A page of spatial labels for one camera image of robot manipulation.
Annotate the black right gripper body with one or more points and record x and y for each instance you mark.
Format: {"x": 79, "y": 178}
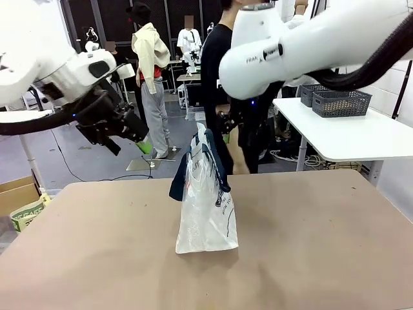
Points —
{"x": 226, "y": 124}

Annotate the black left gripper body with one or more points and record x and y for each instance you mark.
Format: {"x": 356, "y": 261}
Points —
{"x": 130, "y": 124}

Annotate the green left gripper finger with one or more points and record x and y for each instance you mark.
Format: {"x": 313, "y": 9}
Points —
{"x": 142, "y": 147}
{"x": 147, "y": 143}

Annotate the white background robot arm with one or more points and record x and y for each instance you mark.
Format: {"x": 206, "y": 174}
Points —
{"x": 92, "y": 46}

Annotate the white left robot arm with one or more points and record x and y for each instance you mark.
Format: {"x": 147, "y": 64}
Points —
{"x": 48, "y": 48}

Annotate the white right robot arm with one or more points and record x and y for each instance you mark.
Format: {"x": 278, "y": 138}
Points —
{"x": 322, "y": 38}

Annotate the clear plastic storage box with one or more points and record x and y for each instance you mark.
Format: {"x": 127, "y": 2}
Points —
{"x": 195, "y": 113}

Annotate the black equipment case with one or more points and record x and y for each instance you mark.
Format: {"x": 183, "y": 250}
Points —
{"x": 193, "y": 95}

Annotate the person in black clothes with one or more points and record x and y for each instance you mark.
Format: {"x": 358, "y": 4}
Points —
{"x": 213, "y": 64}

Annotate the background person dark clothes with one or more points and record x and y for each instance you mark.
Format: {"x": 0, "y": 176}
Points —
{"x": 113, "y": 53}

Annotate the mannequin beige jacket grey pants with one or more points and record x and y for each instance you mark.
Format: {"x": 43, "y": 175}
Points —
{"x": 150, "y": 51}

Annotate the small grey plastic basket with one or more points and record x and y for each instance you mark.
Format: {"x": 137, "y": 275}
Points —
{"x": 309, "y": 95}

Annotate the background person white shirt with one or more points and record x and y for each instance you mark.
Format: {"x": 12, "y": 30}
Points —
{"x": 189, "y": 42}

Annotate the white stand pole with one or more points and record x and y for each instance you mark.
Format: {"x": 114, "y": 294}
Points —
{"x": 29, "y": 155}

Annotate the large grey plastic basket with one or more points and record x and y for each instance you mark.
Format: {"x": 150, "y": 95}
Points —
{"x": 342, "y": 103}

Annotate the white side table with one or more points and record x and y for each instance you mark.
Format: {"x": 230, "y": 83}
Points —
{"x": 355, "y": 145}

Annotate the green printed white sack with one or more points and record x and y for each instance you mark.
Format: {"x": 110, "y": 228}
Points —
{"x": 29, "y": 214}

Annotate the brown cardboard box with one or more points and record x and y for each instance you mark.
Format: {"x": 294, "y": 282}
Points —
{"x": 16, "y": 193}

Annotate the black light stand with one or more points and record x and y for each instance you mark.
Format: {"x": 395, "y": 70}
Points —
{"x": 404, "y": 90}

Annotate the metal mannequin base plate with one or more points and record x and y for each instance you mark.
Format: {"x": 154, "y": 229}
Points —
{"x": 138, "y": 165}

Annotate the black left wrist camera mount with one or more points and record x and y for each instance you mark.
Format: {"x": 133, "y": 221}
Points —
{"x": 100, "y": 134}

